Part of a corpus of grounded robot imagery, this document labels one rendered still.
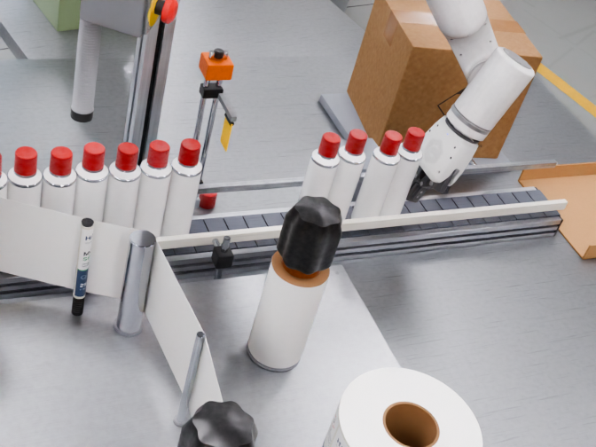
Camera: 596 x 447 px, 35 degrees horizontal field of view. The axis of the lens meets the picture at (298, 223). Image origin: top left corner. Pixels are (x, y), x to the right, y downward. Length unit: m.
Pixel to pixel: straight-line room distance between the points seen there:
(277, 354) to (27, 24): 1.13
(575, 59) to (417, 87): 2.89
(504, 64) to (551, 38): 3.25
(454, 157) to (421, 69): 0.28
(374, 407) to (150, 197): 0.52
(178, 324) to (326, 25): 1.36
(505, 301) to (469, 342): 0.15
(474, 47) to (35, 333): 0.93
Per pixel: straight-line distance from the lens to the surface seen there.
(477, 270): 1.90
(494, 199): 2.02
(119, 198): 1.55
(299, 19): 2.54
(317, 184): 1.68
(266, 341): 1.46
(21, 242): 1.48
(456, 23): 1.67
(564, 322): 1.89
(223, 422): 1.04
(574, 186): 2.26
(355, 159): 1.69
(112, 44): 2.26
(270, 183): 1.71
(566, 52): 4.88
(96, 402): 1.42
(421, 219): 1.84
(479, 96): 1.73
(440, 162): 1.77
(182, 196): 1.58
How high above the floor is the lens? 1.99
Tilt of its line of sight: 39 degrees down
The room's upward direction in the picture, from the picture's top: 17 degrees clockwise
